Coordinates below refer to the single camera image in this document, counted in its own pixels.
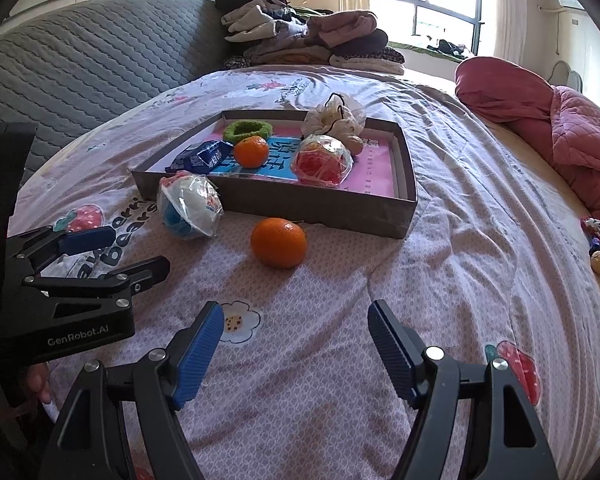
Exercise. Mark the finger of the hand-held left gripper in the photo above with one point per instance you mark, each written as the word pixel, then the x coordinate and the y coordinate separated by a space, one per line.
pixel 87 240
pixel 145 267

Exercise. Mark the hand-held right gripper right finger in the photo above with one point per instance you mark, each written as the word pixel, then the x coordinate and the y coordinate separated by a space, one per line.
pixel 392 355

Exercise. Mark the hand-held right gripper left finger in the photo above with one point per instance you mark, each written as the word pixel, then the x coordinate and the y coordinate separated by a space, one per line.
pixel 200 350

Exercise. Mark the orange tangerine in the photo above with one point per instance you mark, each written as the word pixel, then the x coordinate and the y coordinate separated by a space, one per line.
pixel 279 242
pixel 251 152

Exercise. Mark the green fuzzy scrunchie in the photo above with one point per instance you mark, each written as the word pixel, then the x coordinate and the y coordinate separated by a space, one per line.
pixel 232 131

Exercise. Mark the grey cardboard box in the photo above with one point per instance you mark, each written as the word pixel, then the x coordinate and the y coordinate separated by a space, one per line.
pixel 305 212

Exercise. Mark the brown walnut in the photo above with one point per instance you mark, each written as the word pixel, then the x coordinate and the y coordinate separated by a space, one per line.
pixel 355 145

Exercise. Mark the beige black-trimmed scrunchie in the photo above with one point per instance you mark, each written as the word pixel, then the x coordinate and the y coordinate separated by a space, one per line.
pixel 322 117

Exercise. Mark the person's left hand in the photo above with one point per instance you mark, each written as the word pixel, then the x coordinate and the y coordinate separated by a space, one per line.
pixel 39 382

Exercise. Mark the white blue wrapped toy egg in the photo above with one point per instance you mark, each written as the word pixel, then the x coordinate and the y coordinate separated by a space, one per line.
pixel 190 205

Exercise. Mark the blue snack packet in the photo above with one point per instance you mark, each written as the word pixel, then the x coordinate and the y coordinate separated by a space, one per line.
pixel 202 156

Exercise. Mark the grey quilted headboard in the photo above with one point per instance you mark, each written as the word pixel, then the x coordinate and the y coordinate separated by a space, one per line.
pixel 90 65

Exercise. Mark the red wrapped toy ball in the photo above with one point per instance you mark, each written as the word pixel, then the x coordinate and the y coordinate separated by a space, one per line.
pixel 322 162

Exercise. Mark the small penguin toy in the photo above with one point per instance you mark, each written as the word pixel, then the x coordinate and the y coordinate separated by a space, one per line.
pixel 597 227

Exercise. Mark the pile of folded clothes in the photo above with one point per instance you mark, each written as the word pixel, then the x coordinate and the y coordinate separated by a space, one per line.
pixel 305 35

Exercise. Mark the pink pillow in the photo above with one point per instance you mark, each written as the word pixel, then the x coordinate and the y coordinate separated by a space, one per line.
pixel 500 87

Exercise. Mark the pink quilted blanket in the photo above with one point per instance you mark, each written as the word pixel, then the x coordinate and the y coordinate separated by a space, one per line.
pixel 590 145

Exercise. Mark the dark clothes on windowsill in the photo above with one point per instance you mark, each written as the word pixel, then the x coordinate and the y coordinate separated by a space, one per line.
pixel 450 47

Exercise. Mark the white sheer curtain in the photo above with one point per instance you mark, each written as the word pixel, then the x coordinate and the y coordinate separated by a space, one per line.
pixel 502 5

